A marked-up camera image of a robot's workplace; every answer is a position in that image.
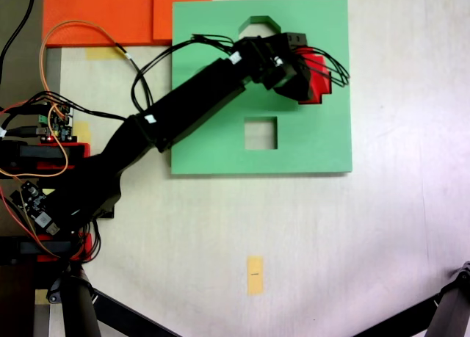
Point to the red cross columnar block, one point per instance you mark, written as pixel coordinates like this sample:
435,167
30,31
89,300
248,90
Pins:
319,91

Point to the green shape hole board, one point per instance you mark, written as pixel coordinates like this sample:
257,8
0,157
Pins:
312,149

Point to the orange flat block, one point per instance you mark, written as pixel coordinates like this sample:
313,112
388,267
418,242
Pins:
110,10

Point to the yellow tape piece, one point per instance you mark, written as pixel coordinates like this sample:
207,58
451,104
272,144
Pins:
82,131
104,53
41,296
255,276

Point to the circuit board with connectors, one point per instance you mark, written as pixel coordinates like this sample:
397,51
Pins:
58,122

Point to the red and black clamp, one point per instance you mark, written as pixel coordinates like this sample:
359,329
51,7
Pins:
44,151
86,241

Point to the black tripod leg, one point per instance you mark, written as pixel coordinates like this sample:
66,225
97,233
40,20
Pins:
453,307
79,307

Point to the black circuit board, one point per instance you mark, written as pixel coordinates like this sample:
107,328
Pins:
35,201

